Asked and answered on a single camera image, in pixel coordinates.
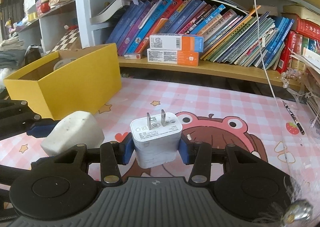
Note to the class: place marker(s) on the red round doll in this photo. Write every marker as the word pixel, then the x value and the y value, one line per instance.
pixel 45 7

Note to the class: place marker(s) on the stack of papers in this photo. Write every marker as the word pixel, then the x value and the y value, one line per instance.
pixel 310 80

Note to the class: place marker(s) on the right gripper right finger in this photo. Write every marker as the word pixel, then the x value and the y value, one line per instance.
pixel 199 155

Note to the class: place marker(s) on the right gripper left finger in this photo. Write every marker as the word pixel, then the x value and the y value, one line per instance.
pixel 113 154

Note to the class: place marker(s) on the lower orange white box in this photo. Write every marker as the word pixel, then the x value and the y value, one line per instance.
pixel 186 58

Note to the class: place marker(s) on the folded grey blanket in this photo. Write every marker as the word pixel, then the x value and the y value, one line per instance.
pixel 12 53

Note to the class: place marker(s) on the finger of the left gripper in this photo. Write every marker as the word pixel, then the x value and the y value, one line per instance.
pixel 42 128

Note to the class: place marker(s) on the red thick dictionary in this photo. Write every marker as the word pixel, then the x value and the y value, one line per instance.
pixel 306 28

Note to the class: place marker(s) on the clear tape roll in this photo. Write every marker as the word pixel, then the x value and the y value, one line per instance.
pixel 62 63

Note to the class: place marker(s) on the upper orange white box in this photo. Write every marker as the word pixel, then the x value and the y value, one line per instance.
pixel 177 42

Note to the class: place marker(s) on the brown white chessboard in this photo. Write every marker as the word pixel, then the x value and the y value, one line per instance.
pixel 68 40

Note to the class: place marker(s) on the black pen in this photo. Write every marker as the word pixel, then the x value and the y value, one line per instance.
pixel 298 124

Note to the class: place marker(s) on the white USB charger plug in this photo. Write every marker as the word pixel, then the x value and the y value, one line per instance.
pixel 156 138

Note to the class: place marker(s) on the white cheese-shaped eraser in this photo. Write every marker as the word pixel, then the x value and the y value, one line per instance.
pixel 79 127

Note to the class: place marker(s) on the orange white box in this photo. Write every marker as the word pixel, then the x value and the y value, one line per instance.
pixel 177 42
pixel 186 58

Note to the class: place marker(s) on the yellow cardboard box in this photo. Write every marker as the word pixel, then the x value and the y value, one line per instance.
pixel 85 84

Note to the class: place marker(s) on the pink checkered desk mat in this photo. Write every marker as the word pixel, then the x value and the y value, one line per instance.
pixel 261 124

